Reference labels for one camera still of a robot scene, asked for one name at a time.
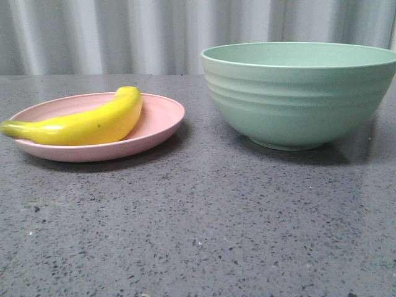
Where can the white curtain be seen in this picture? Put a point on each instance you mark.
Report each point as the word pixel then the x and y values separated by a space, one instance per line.
pixel 166 37

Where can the green bowl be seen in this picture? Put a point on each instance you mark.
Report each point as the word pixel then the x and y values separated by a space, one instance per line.
pixel 297 95

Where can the pink plate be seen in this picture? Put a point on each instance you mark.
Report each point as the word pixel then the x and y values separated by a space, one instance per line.
pixel 159 120

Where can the yellow banana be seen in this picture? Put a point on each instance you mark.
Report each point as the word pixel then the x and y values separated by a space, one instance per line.
pixel 107 123

